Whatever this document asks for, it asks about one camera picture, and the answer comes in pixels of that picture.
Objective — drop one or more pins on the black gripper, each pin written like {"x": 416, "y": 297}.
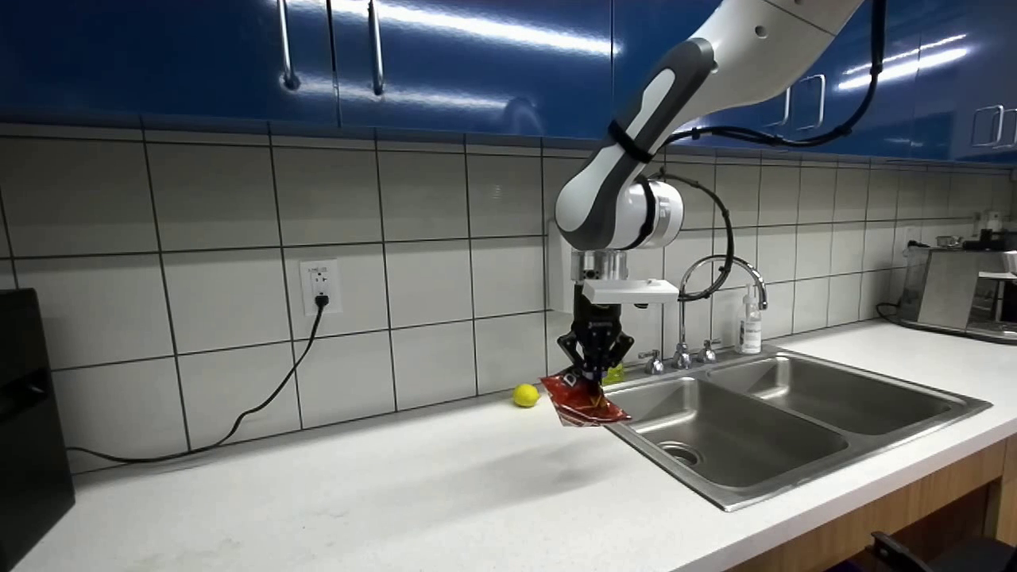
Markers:
{"x": 594, "y": 322}

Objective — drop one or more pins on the red snack packet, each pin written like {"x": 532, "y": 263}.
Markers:
{"x": 586, "y": 404}

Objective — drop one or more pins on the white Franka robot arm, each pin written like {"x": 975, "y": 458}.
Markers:
{"x": 656, "y": 117}

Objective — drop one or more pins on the stainless steel double sink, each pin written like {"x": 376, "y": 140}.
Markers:
{"x": 784, "y": 434}

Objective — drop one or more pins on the chrome faucet knob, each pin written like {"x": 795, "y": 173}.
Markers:
{"x": 710, "y": 350}
{"x": 652, "y": 364}

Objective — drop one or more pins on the small yellow ball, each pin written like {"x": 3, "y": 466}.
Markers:
{"x": 527, "y": 394}

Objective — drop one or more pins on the chrome gooseneck faucet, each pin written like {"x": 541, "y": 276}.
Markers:
{"x": 752, "y": 277}

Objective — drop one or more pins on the blue upper cabinet door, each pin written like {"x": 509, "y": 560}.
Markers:
{"x": 989, "y": 83}
{"x": 464, "y": 73}
{"x": 161, "y": 59}
{"x": 922, "y": 117}
{"x": 637, "y": 44}

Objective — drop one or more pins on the wooden lower cabinet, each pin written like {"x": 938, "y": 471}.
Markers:
{"x": 900, "y": 509}

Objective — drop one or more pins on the toaster oven at right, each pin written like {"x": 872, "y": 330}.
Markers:
{"x": 955, "y": 286}

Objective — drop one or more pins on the black chair part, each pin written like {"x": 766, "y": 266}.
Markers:
{"x": 942, "y": 553}

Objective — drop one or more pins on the black countertop appliance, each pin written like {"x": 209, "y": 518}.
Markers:
{"x": 33, "y": 434}

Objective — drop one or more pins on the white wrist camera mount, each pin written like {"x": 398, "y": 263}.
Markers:
{"x": 637, "y": 289}

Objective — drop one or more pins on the white wall power outlet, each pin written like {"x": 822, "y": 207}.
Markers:
{"x": 322, "y": 284}

